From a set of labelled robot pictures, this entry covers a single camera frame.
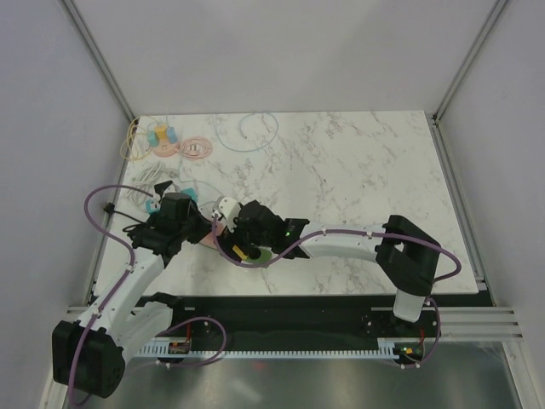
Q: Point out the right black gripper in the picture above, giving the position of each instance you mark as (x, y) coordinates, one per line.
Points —
(228, 239)

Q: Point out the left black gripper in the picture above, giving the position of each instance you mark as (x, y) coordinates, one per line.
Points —
(203, 229)

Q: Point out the yellow cube plug adapter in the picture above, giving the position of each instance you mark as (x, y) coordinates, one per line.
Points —
(240, 253)

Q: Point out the green power strip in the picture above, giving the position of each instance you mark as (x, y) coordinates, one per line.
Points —
(265, 256)

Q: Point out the pink cube plug adapter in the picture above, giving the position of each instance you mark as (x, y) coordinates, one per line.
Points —
(208, 240)

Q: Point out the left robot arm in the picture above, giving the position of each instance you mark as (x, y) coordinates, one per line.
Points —
(91, 353)

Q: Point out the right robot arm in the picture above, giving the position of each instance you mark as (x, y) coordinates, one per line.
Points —
(406, 255)

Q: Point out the pink round power socket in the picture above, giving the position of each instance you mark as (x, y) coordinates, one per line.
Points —
(167, 149)

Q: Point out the blue plug on pink socket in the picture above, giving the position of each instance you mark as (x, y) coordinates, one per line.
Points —
(172, 137)

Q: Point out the teal plug on pink socket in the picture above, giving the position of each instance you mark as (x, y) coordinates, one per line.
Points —
(151, 138)

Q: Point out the yellow plug on pink socket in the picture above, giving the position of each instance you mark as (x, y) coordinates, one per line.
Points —
(161, 132)

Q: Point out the teal power strip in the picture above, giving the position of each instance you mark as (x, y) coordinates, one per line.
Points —
(153, 205)

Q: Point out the black cube adapter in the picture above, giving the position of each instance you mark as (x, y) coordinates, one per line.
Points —
(162, 188)

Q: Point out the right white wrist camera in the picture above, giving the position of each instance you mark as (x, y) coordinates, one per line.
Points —
(227, 209)

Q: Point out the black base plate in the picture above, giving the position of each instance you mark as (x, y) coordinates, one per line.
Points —
(303, 323)

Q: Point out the white slotted cable duct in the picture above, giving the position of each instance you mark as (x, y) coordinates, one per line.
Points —
(160, 348)

